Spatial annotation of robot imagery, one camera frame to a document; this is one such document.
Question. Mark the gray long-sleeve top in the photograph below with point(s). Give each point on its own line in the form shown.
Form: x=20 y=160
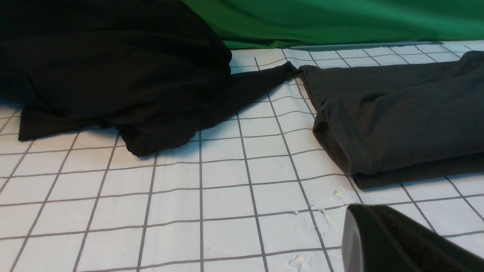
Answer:
x=393 y=124

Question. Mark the green backdrop cloth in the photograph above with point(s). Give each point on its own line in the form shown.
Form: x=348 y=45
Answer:
x=267 y=24

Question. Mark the black clothes pile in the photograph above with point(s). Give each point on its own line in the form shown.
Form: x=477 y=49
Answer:
x=152 y=69

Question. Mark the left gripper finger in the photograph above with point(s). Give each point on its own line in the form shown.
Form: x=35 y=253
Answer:
x=379 y=238

